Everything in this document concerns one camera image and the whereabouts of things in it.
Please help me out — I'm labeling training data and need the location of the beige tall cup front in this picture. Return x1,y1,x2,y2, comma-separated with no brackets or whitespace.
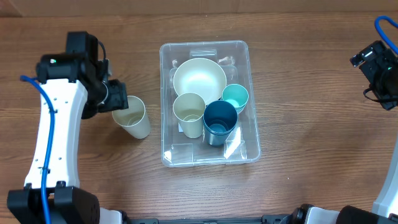
112,96,151,139

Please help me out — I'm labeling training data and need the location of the beige tall cup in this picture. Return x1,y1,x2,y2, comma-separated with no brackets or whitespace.
173,93,206,139
112,96,151,139

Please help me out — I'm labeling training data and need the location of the cream bowl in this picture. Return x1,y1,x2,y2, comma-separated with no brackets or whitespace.
173,58,227,105

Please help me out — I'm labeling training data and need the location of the dark blue tall cup front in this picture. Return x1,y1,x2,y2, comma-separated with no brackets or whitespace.
203,100,238,135

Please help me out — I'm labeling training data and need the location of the dark blue tall cup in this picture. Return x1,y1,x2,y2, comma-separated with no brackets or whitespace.
205,124,232,146
203,100,238,135

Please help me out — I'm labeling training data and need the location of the mint green small cup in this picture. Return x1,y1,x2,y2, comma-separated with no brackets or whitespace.
221,84,249,108

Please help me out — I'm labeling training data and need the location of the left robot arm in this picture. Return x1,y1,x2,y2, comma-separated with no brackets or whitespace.
7,31,129,223

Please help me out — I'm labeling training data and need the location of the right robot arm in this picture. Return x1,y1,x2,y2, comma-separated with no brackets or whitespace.
336,40,397,223

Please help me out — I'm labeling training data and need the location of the white label in bin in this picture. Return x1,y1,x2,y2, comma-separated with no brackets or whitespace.
178,123,183,133

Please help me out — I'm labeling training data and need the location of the clear plastic storage bin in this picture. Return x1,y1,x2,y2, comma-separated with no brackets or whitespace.
159,40,262,167

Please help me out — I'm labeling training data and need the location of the black rail at table edge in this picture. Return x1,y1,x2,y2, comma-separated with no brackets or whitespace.
124,203,341,224

